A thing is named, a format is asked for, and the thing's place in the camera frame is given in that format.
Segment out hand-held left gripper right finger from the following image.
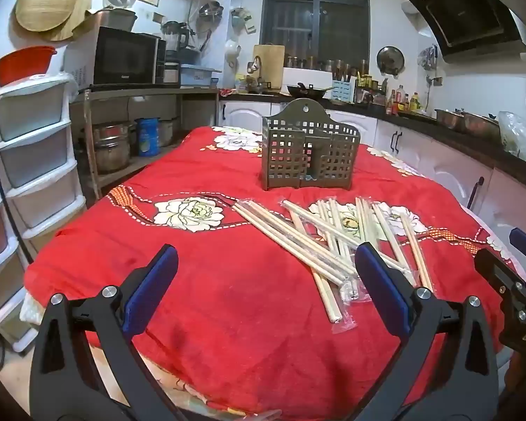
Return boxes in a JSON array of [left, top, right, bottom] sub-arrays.
[[346, 242, 500, 421]]

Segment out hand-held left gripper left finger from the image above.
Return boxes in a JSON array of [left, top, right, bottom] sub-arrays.
[[30, 244, 189, 421]]

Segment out pile of chopsticks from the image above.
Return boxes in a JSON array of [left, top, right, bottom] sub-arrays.
[[232, 197, 434, 329]]

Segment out grey perforated utensil holder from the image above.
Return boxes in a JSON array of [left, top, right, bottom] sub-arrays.
[[261, 99, 360, 191]]

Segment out red floral blanket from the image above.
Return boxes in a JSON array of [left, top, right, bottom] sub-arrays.
[[24, 125, 526, 421]]

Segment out clear plastic bag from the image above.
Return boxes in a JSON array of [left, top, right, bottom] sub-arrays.
[[499, 112, 526, 165]]

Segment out steel cooking pot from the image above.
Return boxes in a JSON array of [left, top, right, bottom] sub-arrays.
[[462, 112, 500, 139], [434, 109, 465, 130]]

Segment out white kitchen cabinets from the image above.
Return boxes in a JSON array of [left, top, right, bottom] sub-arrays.
[[219, 99, 526, 246]]

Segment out large steel stockpot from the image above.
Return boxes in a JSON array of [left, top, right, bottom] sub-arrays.
[[92, 123, 130, 174]]

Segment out blue canister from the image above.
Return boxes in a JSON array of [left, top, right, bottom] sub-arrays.
[[136, 118, 161, 157]]

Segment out small steel pot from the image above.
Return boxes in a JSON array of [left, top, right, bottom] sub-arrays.
[[158, 116, 180, 147]]

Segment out row of sauce bottles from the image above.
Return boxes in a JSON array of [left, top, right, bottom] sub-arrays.
[[386, 85, 422, 115]]

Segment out white plastic drawer tower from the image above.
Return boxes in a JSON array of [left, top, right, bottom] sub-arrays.
[[0, 72, 86, 354]]

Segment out wooden shelf unit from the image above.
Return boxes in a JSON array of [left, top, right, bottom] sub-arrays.
[[70, 85, 220, 198]]

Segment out blue knife block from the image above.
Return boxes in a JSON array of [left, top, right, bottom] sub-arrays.
[[332, 76, 357, 103]]

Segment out hanging kitchen tools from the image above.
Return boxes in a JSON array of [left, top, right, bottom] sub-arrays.
[[418, 46, 439, 71]]

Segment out black wok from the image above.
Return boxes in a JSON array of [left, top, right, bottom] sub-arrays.
[[287, 82, 334, 99]]

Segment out light blue dish rack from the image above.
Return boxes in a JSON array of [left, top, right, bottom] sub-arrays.
[[180, 64, 222, 87]]

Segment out steel pot lid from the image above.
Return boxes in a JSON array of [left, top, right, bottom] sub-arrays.
[[376, 46, 405, 73]]

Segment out row of glass jars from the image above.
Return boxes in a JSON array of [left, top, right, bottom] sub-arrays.
[[285, 55, 371, 73]]

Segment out white cardboard box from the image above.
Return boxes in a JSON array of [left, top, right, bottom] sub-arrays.
[[63, 39, 97, 93]]

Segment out black microwave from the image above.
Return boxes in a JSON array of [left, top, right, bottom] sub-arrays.
[[92, 26, 167, 86]]

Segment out black range hood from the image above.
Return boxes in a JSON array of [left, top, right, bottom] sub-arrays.
[[407, 0, 526, 62]]

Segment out steel faucet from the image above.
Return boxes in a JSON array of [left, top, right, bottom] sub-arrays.
[[247, 55, 264, 84]]

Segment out wooden cutting board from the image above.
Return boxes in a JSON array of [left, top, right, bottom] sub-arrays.
[[252, 44, 285, 91]]

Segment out blender jug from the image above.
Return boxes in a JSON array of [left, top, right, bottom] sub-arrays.
[[161, 20, 189, 53]]

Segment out red plastic basin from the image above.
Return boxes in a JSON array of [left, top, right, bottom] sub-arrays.
[[0, 46, 58, 86]]

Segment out lidded steel pot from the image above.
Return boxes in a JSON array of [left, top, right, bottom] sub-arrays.
[[99, 6, 139, 31]]

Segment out dark kitchen window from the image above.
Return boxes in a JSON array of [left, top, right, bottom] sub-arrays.
[[261, 0, 371, 71]]

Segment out steel colander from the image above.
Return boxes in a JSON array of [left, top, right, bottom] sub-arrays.
[[198, 2, 224, 22]]

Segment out round wooden board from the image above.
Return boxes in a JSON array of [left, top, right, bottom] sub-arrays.
[[48, 0, 93, 42]]

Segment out round bamboo tray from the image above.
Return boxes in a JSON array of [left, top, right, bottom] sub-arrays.
[[15, 0, 80, 32]]

